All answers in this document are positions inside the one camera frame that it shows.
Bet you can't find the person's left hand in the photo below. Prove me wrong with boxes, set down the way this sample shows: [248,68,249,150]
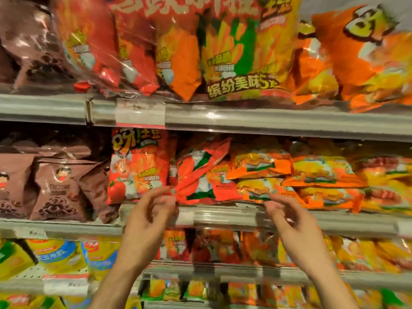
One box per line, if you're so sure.
[116,185,180,273]

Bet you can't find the person's right hand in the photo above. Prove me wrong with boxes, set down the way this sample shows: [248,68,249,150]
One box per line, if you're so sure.
[263,193,335,276]

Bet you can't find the red tomato chip bags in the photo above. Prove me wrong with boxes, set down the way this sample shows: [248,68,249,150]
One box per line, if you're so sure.
[156,228,245,264]

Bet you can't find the shelf row of bags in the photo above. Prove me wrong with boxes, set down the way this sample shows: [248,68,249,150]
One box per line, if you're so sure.
[141,278,412,309]

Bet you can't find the row of corn snack packets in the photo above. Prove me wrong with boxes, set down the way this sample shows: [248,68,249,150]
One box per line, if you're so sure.
[0,236,121,282]

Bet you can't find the orange chef snack packet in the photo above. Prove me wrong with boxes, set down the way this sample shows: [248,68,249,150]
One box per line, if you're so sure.
[289,21,340,106]
[311,4,412,114]

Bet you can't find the large red multipack snack bag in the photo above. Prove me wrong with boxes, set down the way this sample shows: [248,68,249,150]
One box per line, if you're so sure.
[51,0,303,103]

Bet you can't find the white price tag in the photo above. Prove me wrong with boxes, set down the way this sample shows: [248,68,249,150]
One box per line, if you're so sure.
[13,227,48,240]
[396,220,412,238]
[42,275,90,297]
[175,209,195,227]
[115,99,167,129]

